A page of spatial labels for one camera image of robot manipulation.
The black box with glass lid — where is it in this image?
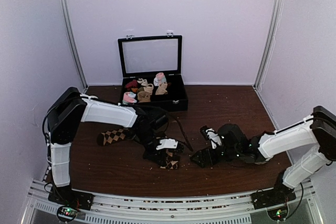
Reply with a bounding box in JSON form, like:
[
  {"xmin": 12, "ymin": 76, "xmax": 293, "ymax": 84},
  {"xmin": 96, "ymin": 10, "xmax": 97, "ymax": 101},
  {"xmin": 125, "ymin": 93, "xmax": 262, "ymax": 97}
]
[{"xmin": 118, "ymin": 34, "xmax": 188, "ymax": 112}]

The pink teal white rolled sock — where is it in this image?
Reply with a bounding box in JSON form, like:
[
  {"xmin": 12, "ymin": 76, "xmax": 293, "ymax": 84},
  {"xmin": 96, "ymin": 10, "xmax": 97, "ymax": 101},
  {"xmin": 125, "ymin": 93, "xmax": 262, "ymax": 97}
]
[{"xmin": 153, "ymin": 72, "xmax": 167, "ymax": 87}]

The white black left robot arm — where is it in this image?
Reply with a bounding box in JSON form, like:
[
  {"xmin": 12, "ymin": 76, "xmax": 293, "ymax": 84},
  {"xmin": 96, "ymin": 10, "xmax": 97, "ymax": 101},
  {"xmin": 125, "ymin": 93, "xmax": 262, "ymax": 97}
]
[{"xmin": 42, "ymin": 87, "xmax": 166, "ymax": 205}]

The aluminium left corner post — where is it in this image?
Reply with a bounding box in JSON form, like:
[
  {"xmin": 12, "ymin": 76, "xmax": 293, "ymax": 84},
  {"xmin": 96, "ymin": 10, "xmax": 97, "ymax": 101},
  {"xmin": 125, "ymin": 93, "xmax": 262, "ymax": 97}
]
[{"xmin": 60, "ymin": 0, "xmax": 89, "ymax": 90}]

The tan rolled sock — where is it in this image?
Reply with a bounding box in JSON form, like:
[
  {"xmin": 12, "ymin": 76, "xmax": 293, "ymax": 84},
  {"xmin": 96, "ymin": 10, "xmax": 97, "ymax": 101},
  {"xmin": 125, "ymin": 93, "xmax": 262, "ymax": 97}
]
[{"xmin": 137, "ymin": 91, "xmax": 151, "ymax": 103}]

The cream rolled sock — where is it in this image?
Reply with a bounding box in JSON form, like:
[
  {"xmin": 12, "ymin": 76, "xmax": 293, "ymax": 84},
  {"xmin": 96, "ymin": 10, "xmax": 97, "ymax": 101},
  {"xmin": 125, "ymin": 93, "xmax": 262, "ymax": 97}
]
[{"xmin": 137, "ymin": 78, "xmax": 154, "ymax": 95}]

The aluminium front rail frame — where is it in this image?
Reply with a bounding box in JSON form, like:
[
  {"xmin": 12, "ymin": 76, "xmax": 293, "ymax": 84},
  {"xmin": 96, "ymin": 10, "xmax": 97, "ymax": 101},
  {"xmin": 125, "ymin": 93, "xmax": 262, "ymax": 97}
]
[{"xmin": 20, "ymin": 178, "xmax": 325, "ymax": 224}]

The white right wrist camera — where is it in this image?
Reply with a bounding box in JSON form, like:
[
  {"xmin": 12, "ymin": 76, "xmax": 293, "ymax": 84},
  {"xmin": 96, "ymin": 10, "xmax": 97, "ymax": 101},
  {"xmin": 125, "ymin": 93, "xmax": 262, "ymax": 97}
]
[{"xmin": 205, "ymin": 128, "xmax": 223, "ymax": 149}]

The brown tan argyle sock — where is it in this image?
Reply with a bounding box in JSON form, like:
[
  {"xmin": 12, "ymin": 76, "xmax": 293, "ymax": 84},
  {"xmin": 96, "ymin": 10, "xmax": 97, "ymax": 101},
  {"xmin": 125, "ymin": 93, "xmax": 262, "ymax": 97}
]
[
  {"xmin": 151, "ymin": 149, "xmax": 180, "ymax": 170},
  {"xmin": 97, "ymin": 127, "xmax": 135, "ymax": 146}
]

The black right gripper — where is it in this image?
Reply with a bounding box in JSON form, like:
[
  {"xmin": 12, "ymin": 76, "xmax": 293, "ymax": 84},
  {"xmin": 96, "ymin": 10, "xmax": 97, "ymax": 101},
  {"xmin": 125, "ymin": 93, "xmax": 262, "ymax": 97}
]
[{"xmin": 190, "ymin": 145, "xmax": 240, "ymax": 169}]

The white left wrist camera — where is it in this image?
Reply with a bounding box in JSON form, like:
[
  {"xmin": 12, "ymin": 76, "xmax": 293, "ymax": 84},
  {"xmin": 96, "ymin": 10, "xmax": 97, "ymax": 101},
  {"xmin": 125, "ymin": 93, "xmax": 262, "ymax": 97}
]
[{"xmin": 156, "ymin": 138, "xmax": 178, "ymax": 150}]

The aluminium right corner post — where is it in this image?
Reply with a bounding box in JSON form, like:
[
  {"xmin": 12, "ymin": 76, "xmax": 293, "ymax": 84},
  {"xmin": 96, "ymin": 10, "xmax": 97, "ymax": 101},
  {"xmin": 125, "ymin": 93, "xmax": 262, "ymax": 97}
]
[{"xmin": 254, "ymin": 0, "xmax": 284, "ymax": 90}]

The dark red rolled sock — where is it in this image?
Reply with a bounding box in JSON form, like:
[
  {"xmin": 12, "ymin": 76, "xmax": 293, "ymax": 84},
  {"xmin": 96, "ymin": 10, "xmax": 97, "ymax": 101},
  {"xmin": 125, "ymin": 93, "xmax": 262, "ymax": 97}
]
[{"xmin": 125, "ymin": 79, "xmax": 138, "ymax": 90}]

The beige rolled sock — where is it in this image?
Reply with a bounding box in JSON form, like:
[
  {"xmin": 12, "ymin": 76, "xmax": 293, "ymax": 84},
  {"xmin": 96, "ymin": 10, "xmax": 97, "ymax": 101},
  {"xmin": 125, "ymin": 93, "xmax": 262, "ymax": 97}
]
[{"xmin": 155, "ymin": 82, "xmax": 168, "ymax": 95}]

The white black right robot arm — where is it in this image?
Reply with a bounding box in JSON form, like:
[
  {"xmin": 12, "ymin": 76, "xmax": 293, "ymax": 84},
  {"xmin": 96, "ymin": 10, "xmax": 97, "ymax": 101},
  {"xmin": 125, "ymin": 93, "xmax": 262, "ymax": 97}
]
[{"xmin": 191, "ymin": 106, "xmax": 335, "ymax": 209}]

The aluminium corner post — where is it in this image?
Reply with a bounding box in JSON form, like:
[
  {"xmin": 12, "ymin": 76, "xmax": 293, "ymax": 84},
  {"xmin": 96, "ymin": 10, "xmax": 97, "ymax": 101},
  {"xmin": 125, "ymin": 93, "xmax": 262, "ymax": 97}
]
[
  {"xmin": 60, "ymin": 0, "xmax": 89, "ymax": 90},
  {"xmin": 254, "ymin": 0, "xmax": 284, "ymax": 90}
]

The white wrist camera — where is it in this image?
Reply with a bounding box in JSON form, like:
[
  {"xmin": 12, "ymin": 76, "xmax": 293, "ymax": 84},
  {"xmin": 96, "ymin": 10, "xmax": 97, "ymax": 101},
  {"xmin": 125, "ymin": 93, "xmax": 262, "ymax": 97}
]
[
  {"xmin": 156, "ymin": 138, "xmax": 178, "ymax": 150},
  {"xmin": 205, "ymin": 128, "xmax": 223, "ymax": 149}
]

